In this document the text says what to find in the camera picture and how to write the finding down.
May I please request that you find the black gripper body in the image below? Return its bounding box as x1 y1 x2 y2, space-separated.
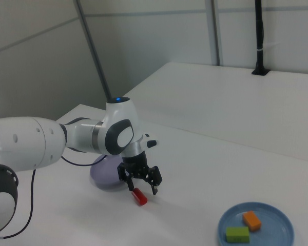
117 151 151 178

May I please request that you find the red cylinder block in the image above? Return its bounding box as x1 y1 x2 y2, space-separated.
131 188 148 207

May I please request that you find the green block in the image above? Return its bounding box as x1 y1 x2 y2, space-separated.
225 226 250 243

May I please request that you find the orange block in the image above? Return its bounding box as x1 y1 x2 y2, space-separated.
242 211 262 233

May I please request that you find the purple plate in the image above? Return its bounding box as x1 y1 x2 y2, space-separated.
89 153 129 192

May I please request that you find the blue plate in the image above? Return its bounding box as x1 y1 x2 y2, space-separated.
217 201 296 246

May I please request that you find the black stand pole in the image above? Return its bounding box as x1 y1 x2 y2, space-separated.
251 0 271 76

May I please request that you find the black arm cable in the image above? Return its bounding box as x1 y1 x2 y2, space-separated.
0 153 110 240

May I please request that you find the grey partition post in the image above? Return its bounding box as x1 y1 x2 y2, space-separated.
209 0 224 66
74 0 113 101

